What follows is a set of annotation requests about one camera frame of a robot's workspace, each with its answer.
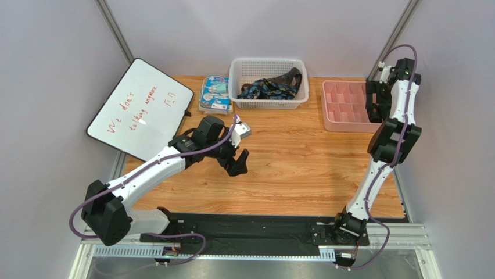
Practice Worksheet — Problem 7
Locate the right aluminium frame post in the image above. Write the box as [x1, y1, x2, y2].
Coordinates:
[365, 0, 422, 80]

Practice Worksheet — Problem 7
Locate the pink divided organizer tray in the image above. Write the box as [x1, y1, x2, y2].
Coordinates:
[321, 80, 380, 133]

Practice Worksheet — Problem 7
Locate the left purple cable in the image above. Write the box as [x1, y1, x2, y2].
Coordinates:
[69, 116, 239, 267]

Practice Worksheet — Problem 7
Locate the blue white packet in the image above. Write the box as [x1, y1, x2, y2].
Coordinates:
[198, 76, 234, 115]

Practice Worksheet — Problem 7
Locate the aluminium frame post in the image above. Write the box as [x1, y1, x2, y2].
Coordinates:
[365, 0, 422, 80]
[95, 0, 134, 65]

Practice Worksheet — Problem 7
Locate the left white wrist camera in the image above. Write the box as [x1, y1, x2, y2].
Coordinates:
[229, 114, 252, 148]

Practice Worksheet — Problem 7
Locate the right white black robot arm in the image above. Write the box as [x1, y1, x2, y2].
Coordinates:
[329, 58, 422, 245]

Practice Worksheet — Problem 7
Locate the dark floral ties pile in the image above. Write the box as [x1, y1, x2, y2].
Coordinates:
[237, 67, 303, 101]

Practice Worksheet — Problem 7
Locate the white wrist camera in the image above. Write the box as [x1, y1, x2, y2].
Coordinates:
[378, 62, 392, 84]
[229, 114, 252, 148]

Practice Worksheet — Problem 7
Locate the purple cable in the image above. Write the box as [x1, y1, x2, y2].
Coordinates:
[69, 116, 239, 267]
[335, 44, 419, 271]

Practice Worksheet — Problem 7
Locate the white whiteboard black frame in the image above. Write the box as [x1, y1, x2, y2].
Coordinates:
[86, 58, 194, 161]

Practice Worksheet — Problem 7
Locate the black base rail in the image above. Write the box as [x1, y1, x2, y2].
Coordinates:
[101, 210, 411, 257]

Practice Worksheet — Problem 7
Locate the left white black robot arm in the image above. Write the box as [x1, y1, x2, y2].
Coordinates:
[74, 115, 252, 246]

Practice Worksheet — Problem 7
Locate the left aluminium frame post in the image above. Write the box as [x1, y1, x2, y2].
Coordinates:
[95, 0, 134, 65]

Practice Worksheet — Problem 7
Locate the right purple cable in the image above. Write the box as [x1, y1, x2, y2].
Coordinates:
[335, 44, 419, 271]

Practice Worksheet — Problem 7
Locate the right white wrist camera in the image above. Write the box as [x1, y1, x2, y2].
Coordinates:
[378, 62, 392, 84]

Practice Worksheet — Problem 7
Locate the white plastic basket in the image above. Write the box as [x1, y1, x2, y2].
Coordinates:
[228, 58, 309, 109]

